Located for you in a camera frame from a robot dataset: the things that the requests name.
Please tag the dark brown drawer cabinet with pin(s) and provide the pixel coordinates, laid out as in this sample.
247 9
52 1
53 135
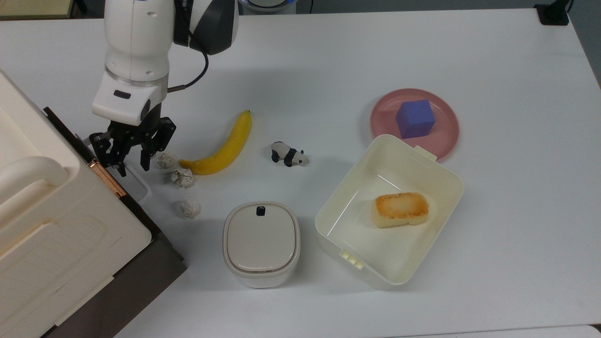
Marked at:
141 281

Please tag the toasted bread piece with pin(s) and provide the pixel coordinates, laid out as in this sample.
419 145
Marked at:
400 210

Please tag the pink round plate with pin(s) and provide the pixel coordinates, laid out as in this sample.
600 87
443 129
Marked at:
441 126

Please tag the yellow banana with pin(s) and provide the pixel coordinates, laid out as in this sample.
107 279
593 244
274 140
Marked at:
225 150

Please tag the panda toy figure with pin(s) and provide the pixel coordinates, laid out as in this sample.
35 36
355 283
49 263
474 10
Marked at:
287 154

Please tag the cream mini fridge cabinet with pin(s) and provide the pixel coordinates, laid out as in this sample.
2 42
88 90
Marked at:
56 225

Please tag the purple cube block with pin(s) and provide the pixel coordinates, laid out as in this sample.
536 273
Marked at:
415 118

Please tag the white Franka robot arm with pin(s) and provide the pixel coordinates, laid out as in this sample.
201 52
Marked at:
136 51

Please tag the crumpled white paper ball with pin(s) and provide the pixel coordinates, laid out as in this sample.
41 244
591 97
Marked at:
166 160
182 177
190 209

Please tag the cream open plastic box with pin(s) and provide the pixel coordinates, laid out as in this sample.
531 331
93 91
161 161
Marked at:
399 258

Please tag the black camera stand clamp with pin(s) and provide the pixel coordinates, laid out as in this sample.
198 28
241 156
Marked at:
554 11

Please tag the cream lidded trash can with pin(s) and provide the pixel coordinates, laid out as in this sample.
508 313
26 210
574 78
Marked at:
261 241

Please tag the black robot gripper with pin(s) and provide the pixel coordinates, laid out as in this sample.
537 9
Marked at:
136 131

